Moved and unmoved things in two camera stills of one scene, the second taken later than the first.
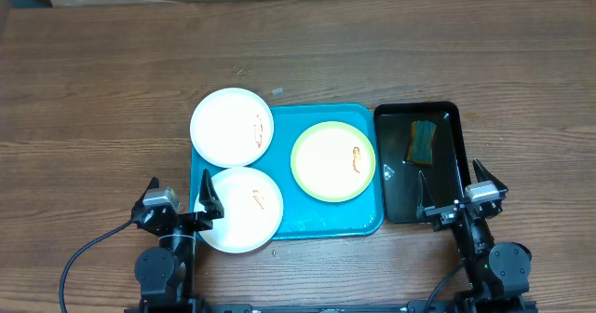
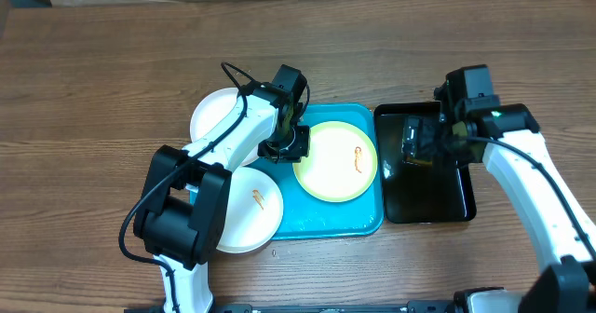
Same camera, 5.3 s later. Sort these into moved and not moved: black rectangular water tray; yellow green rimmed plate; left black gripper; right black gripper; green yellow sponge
Moved: right black gripper; left black gripper; green yellow sponge
Not moved: black rectangular water tray; yellow green rimmed plate
